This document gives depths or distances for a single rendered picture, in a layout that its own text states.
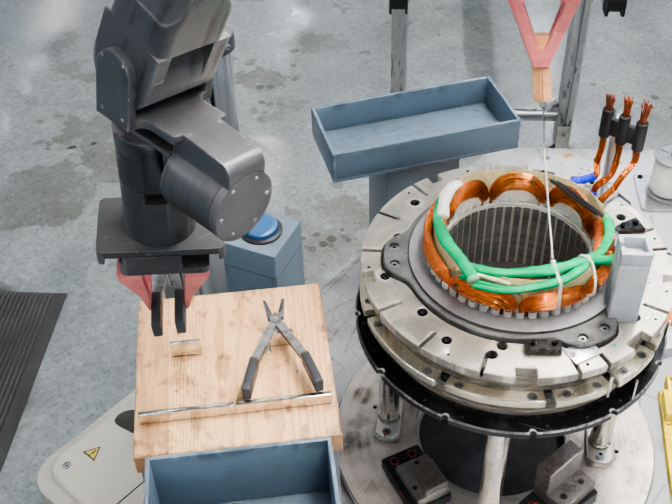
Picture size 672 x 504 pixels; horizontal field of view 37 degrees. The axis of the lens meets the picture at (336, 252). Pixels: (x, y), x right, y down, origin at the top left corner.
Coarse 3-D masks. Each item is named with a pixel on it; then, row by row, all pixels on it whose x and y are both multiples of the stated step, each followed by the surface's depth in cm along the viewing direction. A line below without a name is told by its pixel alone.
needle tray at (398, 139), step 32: (384, 96) 131; (416, 96) 132; (448, 96) 134; (480, 96) 135; (320, 128) 126; (352, 128) 132; (384, 128) 132; (416, 128) 132; (448, 128) 132; (480, 128) 125; (512, 128) 126; (352, 160) 123; (384, 160) 124; (416, 160) 126; (448, 160) 127; (384, 192) 131
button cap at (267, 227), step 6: (264, 216) 116; (270, 216) 116; (258, 222) 116; (264, 222) 116; (270, 222) 116; (276, 222) 116; (258, 228) 115; (264, 228) 115; (270, 228) 115; (276, 228) 115; (246, 234) 115; (252, 234) 114; (258, 234) 114; (264, 234) 114; (270, 234) 114
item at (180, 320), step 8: (176, 296) 86; (184, 296) 87; (176, 304) 85; (184, 304) 86; (176, 312) 84; (184, 312) 85; (176, 320) 84; (184, 320) 84; (176, 328) 84; (184, 328) 84
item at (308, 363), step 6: (306, 354) 94; (306, 360) 93; (312, 360) 93; (306, 366) 93; (312, 366) 93; (306, 372) 94; (312, 372) 92; (318, 372) 92; (312, 378) 92; (318, 378) 92; (312, 384) 93; (318, 384) 92; (318, 390) 92
